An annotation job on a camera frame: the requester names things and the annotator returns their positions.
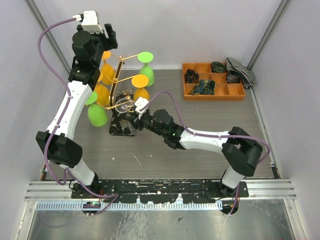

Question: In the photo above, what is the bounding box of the dark floral cloth rear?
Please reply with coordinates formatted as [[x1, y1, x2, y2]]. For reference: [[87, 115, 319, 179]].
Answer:
[[210, 61, 226, 73]]

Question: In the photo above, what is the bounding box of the striped cloth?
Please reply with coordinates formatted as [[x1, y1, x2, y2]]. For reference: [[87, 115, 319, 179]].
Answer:
[[226, 57, 257, 89]]

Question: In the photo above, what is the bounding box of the clear wine glass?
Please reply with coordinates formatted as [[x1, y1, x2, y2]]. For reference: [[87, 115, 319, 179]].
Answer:
[[115, 97, 137, 137]]

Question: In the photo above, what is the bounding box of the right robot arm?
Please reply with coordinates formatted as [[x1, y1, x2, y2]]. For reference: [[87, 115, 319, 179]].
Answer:
[[127, 109, 263, 197]]

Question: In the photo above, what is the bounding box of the orange compartment tray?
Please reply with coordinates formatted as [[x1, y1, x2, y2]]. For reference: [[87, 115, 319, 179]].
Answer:
[[182, 62, 246, 101]]

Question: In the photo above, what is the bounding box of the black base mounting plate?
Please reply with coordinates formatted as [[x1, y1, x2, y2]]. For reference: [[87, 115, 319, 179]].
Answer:
[[70, 177, 250, 204]]

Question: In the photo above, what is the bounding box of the gold wine glass rack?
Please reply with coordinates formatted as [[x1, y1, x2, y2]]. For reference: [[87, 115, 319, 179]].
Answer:
[[95, 51, 137, 137]]

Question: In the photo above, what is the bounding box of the grey cable duct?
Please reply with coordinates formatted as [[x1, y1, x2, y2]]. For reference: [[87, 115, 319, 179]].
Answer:
[[35, 200, 223, 211]]

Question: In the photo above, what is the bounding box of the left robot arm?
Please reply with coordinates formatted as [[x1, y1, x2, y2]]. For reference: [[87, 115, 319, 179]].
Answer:
[[36, 23, 118, 198]]

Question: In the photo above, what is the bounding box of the orange goblet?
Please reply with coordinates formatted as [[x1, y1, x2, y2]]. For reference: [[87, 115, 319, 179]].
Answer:
[[131, 74, 150, 101], [94, 74, 110, 106], [100, 51, 116, 85]]

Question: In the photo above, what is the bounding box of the green goblet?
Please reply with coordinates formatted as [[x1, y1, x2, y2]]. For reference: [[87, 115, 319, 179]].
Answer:
[[84, 91, 109, 127], [137, 51, 155, 87]]

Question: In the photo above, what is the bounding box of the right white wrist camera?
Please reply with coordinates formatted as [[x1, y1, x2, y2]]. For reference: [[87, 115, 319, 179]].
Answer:
[[134, 97, 149, 114]]

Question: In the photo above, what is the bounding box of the dark patterned cloth right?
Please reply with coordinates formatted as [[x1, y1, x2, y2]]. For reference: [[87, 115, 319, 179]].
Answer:
[[226, 73, 241, 84]]

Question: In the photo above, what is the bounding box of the dark floral cloth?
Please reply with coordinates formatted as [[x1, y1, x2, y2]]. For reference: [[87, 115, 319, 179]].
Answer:
[[188, 79, 216, 96], [210, 61, 226, 73]]

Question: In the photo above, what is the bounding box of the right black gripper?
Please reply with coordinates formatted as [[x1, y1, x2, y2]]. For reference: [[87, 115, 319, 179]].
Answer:
[[125, 108, 167, 138]]

